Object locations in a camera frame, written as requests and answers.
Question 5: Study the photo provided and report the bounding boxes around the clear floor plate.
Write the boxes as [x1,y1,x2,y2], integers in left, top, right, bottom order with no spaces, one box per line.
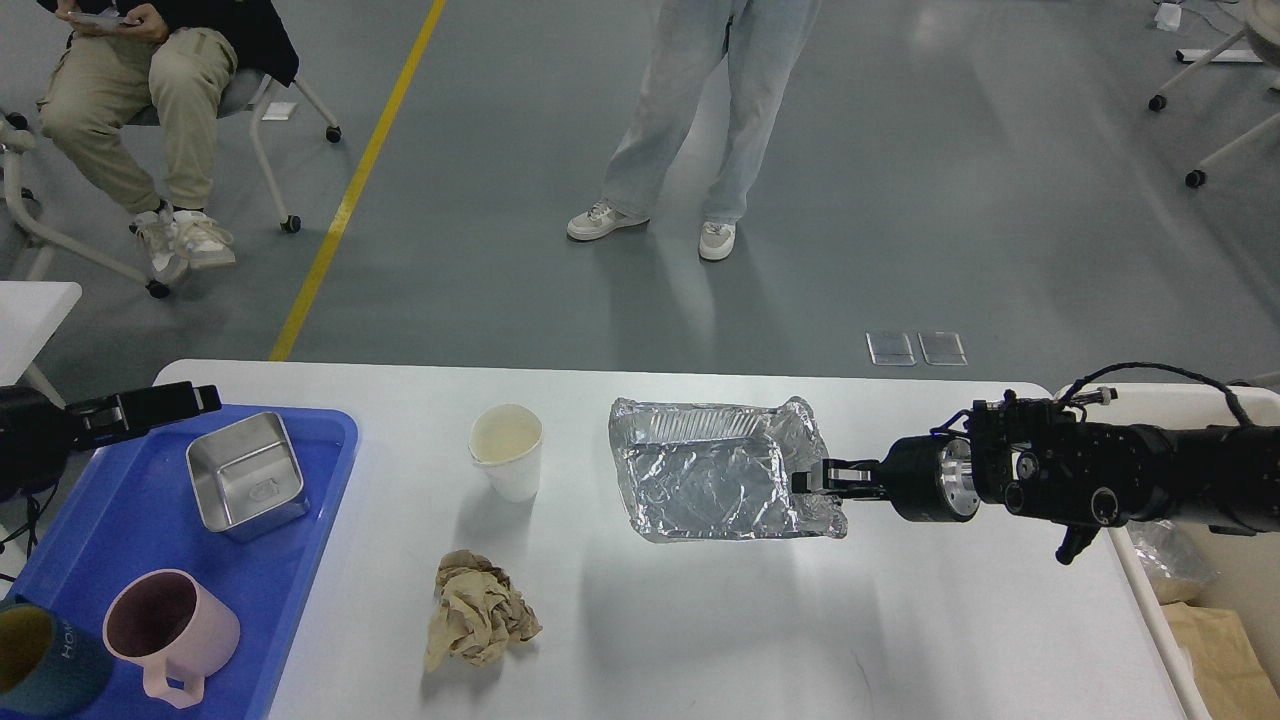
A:
[865,331,916,366]
[916,331,968,366]

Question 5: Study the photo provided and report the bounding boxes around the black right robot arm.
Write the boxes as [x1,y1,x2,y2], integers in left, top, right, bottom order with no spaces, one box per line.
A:
[790,364,1279,565]

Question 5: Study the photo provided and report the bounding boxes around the clear floor plate left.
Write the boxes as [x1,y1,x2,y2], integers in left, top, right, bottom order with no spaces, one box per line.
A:
[865,331,916,366]

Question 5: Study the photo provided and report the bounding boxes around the standing person in jeans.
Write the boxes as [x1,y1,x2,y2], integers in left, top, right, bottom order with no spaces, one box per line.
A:
[566,1,820,263]

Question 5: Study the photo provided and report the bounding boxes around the brown paper bag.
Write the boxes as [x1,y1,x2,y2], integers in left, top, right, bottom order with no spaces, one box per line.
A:
[1162,603,1279,719]

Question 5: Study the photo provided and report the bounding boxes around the white chair base right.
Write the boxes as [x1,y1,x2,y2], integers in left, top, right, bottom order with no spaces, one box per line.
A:
[1148,0,1280,190]

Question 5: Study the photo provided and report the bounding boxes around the white side table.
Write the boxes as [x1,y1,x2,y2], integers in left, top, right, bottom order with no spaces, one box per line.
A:
[1,281,82,407]

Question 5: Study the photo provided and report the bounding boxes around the clear floor plate right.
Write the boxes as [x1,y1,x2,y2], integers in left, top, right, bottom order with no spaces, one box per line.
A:
[916,331,968,366]

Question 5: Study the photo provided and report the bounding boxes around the seated person khaki trousers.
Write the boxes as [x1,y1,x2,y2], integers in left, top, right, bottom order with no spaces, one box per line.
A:
[38,1,300,282]

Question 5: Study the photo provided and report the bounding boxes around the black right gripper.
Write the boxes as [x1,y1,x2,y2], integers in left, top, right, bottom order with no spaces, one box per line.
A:
[791,436,980,523]

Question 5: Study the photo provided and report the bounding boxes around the crumpled clear plastic bag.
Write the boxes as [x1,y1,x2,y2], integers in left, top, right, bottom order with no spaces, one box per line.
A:
[1126,520,1220,606]

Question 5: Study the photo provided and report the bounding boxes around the pink plastic mug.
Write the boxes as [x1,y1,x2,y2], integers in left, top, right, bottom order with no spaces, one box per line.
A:
[101,569,241,710]

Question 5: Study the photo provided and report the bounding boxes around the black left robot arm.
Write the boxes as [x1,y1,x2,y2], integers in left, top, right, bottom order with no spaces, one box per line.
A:
[1,380,223,547]

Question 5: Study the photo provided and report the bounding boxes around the teal mug yellow inside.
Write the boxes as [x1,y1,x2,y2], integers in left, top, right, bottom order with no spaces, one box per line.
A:
[1,596,115,719]

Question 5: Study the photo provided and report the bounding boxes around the blue plastic tray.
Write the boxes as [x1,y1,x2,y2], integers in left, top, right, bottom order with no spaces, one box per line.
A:
[12,405,358,719]

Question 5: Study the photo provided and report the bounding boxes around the aluminium foil tray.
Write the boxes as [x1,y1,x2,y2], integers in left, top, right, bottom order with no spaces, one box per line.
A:
[608,397,849,543]

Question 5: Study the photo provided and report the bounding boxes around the stainless steel rectangular tin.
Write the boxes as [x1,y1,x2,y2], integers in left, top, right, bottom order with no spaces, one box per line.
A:
[186,411,310,543]

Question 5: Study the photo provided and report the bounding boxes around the crumpled brown paper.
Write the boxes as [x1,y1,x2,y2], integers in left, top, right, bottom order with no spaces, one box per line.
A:
[424,550,543,673]

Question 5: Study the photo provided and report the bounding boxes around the grey wheeled chair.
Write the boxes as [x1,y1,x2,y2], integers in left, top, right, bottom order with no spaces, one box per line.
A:
[1,69,302,299]

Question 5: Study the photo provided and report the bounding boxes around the white paper cup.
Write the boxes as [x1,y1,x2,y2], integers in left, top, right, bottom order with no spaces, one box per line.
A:
[468,404,543,503]

